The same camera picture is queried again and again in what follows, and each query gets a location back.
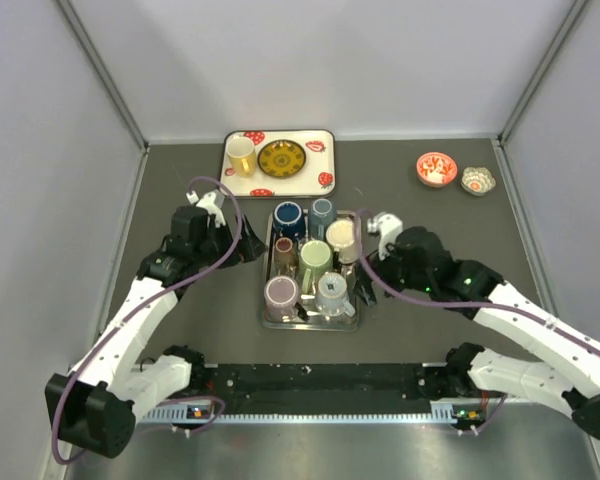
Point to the small flower-shaped bowl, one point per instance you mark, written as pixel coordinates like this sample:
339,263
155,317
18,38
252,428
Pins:
477,181

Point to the silver metal tray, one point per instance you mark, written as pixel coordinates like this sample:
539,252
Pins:
315,320

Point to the orange patterned bowl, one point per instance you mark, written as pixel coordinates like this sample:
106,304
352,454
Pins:
436,169

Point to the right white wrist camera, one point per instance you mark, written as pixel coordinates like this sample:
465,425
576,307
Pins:
386,227

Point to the yellow mug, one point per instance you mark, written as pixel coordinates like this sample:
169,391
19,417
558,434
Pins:
242,155

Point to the cream white mug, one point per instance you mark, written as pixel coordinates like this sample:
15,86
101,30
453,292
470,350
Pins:
340,235

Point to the brown ribbed cup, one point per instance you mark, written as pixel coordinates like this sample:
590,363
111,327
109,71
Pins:
284,256

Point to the light blue mug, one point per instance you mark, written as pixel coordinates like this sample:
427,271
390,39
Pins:
332,298

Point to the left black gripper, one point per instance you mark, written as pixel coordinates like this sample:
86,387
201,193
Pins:
251,247

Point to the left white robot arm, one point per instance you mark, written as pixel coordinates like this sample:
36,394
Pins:
97,405

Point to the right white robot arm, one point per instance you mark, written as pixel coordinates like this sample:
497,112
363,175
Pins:
565,375

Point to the grey slotted cable duct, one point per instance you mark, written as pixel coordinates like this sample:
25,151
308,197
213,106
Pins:
195,414

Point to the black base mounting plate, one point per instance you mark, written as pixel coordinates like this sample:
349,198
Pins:
339,389

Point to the grey-blue mug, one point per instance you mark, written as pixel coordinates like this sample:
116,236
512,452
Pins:
322,213

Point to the purple mug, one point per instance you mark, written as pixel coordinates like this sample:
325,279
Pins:
282,299

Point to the dark blue mug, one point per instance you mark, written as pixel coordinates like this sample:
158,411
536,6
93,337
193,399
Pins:
289,220

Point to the light green mug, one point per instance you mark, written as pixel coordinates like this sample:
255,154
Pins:
315,259

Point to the strawberry pattern white tray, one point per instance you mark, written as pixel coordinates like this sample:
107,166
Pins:
317,178

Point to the yellow patterned small plate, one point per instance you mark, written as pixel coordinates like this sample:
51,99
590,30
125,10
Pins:
281,159

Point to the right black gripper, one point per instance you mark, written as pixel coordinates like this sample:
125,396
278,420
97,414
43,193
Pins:
379,267

